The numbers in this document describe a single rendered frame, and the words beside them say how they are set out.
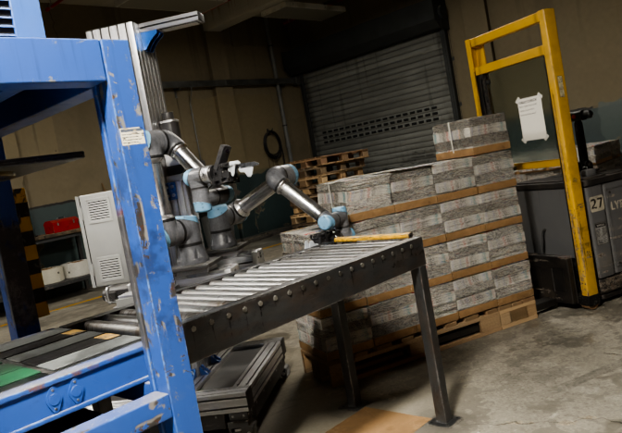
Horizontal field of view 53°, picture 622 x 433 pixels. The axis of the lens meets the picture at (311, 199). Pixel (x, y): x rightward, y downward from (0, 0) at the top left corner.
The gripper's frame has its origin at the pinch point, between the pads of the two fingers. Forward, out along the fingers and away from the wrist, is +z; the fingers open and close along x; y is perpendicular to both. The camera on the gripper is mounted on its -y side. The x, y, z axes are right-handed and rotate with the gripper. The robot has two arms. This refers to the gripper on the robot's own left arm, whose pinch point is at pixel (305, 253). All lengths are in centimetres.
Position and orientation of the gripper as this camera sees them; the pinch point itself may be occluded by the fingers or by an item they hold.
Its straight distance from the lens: 306.3
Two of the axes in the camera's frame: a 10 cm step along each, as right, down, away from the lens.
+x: 7.1, -0.9, -6.9
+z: -6.8, 1.6, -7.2
